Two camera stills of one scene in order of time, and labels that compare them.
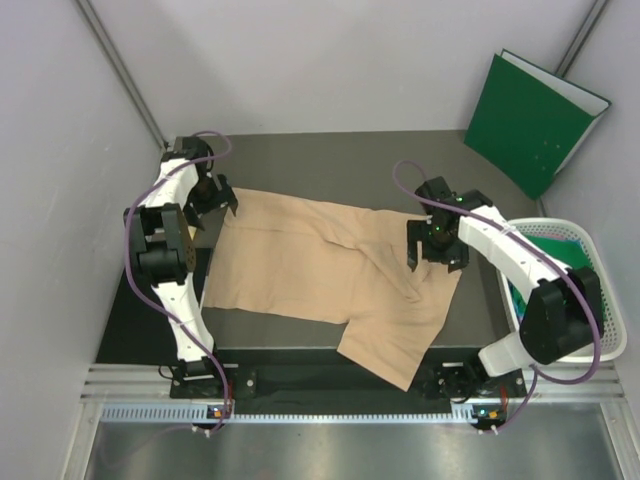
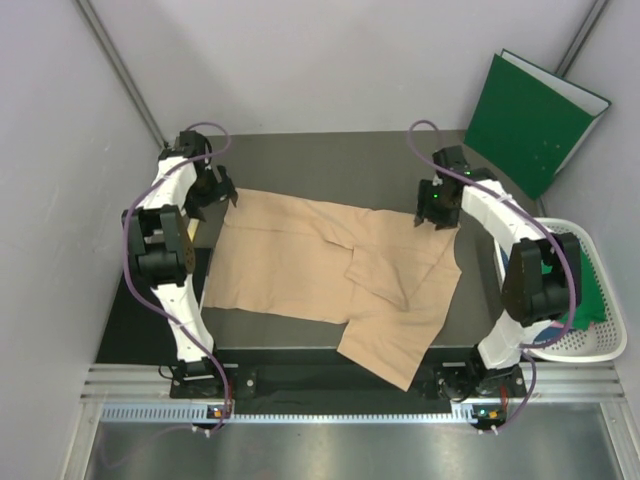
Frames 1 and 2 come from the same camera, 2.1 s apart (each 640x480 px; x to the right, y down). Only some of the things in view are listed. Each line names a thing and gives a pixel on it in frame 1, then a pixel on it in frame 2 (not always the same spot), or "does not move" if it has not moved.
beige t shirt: x=312 y=259 does not move
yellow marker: x=191 y=231 does not move
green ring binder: x=527 y=120 does not move
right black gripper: x=457 y=257 to x=424 y=212
